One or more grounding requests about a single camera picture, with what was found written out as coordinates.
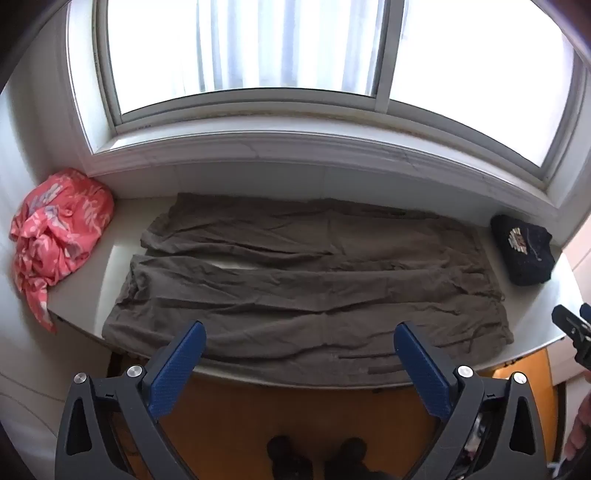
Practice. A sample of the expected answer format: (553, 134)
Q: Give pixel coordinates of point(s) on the white framed window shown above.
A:
(277, 46)

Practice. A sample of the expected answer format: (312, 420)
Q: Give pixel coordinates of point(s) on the white window sill moulding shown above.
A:
(300, 152)

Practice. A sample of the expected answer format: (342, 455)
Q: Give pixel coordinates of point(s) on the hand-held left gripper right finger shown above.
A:
(422, 369)

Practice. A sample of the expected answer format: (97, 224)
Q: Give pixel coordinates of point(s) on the person's right hand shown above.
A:
(578, 436)

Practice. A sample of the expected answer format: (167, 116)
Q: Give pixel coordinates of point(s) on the pink patterned cloth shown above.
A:
(60, 226)

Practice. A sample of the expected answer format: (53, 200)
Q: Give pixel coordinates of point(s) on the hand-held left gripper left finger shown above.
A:
(178, 369)

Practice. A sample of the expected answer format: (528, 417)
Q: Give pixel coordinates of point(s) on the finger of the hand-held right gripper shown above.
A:
(587, 312)
(565, 319)

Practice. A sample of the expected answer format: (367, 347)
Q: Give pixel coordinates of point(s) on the brown pants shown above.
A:
(300, 277)

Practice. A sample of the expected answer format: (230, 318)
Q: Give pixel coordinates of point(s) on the dark folded garment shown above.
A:
(524, 251)

